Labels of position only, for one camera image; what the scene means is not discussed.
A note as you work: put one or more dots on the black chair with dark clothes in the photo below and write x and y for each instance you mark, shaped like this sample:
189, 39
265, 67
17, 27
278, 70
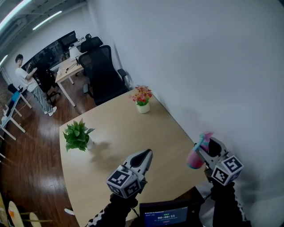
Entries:
46, 79

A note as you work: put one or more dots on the pink and teal spray bottle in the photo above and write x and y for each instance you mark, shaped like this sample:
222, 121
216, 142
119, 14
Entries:
195, 159

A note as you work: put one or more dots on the person's left forearm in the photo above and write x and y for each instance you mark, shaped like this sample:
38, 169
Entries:
112, 210

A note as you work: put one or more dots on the blue item on desk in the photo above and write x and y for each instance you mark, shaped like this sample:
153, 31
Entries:
15, 95

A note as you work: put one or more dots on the green plant in white pot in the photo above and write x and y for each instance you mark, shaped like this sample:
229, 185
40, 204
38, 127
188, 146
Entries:
76, 136

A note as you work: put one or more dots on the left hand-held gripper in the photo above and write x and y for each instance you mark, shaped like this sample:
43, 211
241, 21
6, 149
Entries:
123, 184

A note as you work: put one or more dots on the white power strip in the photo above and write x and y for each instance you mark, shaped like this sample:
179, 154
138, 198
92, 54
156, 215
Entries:
69, 211

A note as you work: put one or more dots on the long ceiling tube light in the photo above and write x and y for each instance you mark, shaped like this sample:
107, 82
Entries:
3, 59
13, 13
47, 20

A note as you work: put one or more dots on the black mesh office chair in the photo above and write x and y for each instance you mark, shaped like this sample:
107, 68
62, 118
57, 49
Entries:
102, 75

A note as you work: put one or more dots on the person's right forearm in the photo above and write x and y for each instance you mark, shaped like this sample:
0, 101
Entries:
224, 206

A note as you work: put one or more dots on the black computer monitor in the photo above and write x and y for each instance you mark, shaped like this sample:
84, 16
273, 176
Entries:
68, 40

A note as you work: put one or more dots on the wooden desk white legs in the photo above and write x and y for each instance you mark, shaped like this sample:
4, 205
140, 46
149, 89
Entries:
66, 71

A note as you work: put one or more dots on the white narrow desk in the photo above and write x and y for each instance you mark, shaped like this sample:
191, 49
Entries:
11, 110

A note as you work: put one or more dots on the black chest-mounted screen device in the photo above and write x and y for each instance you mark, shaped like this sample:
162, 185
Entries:
165, 216

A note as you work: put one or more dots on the small round wooden stool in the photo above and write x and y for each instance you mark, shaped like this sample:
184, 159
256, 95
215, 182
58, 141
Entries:
34, 219

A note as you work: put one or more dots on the black headrest office chair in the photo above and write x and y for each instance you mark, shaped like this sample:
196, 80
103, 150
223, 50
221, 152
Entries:
91, 44

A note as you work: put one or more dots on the large round wooden stool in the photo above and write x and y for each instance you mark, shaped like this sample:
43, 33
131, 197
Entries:
14, 212

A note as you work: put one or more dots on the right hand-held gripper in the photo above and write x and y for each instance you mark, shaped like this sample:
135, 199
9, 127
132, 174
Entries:
226, 170

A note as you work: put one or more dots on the white table lamp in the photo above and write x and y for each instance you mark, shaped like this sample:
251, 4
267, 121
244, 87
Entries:
74, 53

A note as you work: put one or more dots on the red flowers in white pot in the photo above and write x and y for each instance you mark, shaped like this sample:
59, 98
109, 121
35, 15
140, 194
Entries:
143, 97

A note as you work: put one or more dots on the large black wall screen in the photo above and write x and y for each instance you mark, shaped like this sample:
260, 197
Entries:
50, 53

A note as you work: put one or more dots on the small black chair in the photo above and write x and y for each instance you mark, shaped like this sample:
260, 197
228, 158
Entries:
13, 88

